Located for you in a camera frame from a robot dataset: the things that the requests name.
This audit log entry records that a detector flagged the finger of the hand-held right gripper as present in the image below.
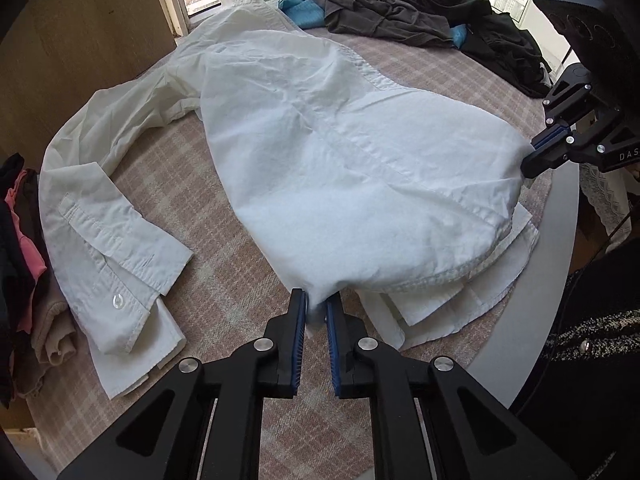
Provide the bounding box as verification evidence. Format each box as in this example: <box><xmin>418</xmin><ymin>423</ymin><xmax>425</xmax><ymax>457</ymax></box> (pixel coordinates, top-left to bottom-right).
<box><xmin>520</xmin><ymin>119</ymin><xmax>615</xmax><ymax>179</ymax></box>
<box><xmin>531</xmin><ymin>62</ymin><xmax>621</xmax><ymax>151</ymax></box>

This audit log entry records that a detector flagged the dark brown folded garment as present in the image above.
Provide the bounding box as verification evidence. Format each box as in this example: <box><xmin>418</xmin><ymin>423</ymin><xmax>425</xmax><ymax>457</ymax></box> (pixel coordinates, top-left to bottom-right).
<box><xmin>22</xmin><ymin>170</ymin><xmax>57</xmax><ymax>341</ymax></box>

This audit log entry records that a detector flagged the white lace cloth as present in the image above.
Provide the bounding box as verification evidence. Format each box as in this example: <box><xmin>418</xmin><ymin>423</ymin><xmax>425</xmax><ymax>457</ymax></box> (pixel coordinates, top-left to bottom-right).
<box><xmin>580</xmin><ymin>162</ymin><xmax>640</xmax><ymax>241</ymax></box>

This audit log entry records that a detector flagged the pink folded garment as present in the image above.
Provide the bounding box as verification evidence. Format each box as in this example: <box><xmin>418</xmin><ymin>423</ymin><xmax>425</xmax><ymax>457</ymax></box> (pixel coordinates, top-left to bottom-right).
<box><xmin>4</xmin><ymin>170</ymin><xmax>48</xmax><ymax>333</ymax></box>

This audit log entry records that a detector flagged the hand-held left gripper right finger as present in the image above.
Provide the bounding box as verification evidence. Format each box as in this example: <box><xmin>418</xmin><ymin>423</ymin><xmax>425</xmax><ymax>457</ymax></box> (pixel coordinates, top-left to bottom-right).
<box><xmin>325</xmin><ymin>292</ymin><xmax>576</xmax><ymax>480</ymax></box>

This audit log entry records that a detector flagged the beige folded garment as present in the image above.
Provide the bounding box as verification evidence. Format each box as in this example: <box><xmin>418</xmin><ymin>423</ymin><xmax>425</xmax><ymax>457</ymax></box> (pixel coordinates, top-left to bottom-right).
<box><xmin>15</xmin><ymin>295</ymin><xmax>78</xmax><ymax>398</ymax></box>

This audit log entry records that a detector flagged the light wooden board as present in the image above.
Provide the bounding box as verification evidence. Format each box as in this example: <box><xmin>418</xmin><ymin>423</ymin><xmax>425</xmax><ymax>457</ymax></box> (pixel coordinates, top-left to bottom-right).
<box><xmin>0</xmin><ymin>0</ymin><xmax>176</xmax><ymax>126</ymax></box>

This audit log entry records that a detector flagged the blue garment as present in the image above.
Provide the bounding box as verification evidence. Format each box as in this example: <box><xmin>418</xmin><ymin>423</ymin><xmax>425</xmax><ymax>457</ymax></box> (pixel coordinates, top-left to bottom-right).
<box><xmin>277</xmin><ymin>0</ymin><xmax>470</xmax><ymax>50</ymax></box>

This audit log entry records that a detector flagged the person's dark tweed clothing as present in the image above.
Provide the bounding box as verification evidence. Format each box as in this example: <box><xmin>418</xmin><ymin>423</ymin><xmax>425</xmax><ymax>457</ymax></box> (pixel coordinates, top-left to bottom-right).
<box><xmin>515</xmin><ymin>240</ymin><xmax>640</xmax><ymax>480</ymax></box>

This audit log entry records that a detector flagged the plaid bed sheet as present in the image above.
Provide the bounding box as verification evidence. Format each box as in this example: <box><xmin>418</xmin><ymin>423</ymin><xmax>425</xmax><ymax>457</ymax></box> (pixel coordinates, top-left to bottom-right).
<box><xmin>30</xmin><ymin>20</ymin><xmax>553</xmax><ymax>480</ymax></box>

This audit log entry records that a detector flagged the white shirt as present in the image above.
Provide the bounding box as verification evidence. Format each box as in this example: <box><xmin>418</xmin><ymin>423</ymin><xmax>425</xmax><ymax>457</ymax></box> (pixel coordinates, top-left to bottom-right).
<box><xmin>39</xmin><ymin>0</ymin><xmax>541</xmax><ymax>401</ymax></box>

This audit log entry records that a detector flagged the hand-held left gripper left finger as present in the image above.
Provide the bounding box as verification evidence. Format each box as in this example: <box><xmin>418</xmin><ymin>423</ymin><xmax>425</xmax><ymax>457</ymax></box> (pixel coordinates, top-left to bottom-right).
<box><xmin>57</xmin><ymin>287</ymin><xmax>307</xmax><ymax>480</ymax></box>

